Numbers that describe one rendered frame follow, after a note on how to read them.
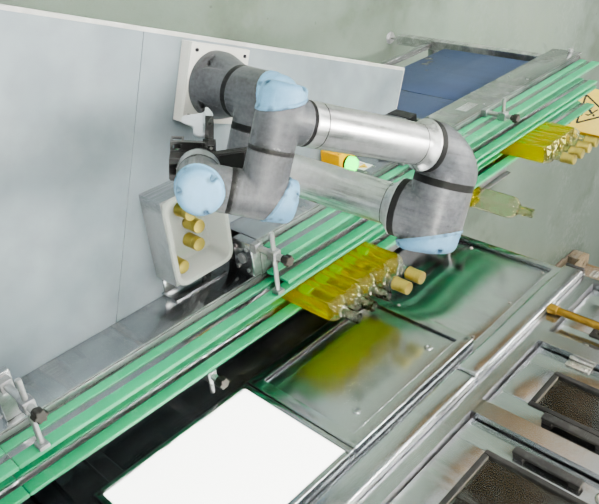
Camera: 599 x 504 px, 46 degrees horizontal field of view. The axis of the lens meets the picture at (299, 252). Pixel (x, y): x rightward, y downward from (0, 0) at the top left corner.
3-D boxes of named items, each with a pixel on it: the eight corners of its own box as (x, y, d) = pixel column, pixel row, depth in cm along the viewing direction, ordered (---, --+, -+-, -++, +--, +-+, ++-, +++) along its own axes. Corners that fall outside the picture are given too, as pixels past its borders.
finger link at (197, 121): (181, 96, 133) (180, 132, 128) (213, 97, 133) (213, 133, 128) (181, 108, 135) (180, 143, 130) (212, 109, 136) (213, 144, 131)
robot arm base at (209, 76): (193, 46, 152) (224, 53, 146) (244, 54, 163) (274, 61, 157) (183, 115, 156) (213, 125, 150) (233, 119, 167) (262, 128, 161)
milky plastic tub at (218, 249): (157, 277, 169) (179, 290, 163) (138, 194, 157) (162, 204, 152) (212, 247, 179) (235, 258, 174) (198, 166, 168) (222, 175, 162)
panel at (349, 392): (95, 503, 145) (200, 604, 125) (92, 493, 144) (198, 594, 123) (367, 300, 199) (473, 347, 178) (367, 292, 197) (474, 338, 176)
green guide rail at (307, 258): (266, 273, 178) (289, 284, 173) (266, 270, 177) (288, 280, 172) (577, 79, 282) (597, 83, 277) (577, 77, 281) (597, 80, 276)
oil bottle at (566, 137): (509, 141, 255) (585, 158, 238) (510, 126, 253) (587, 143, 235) (517, 136, 259) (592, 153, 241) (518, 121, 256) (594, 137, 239)
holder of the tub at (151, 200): (160, 294, 172) (180, 306, 167) (138, 194, 158) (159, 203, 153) (213, 264, 182) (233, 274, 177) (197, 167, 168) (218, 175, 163)
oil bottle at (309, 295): (274, 295, 184) (336, 326, 170) (272, 278, 181) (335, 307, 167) (289, 285, 187) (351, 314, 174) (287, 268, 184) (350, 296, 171)
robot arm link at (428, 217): (250, 121, 159) (483, 185, 136) (237, 185, 163) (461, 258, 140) (220, 118, 149) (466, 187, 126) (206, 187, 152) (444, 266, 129)
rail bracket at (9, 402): (-10, 413, 143) (46, 468, 129) (-37, 348, 134) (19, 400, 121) (12, 400, 146) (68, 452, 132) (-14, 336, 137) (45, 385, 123)
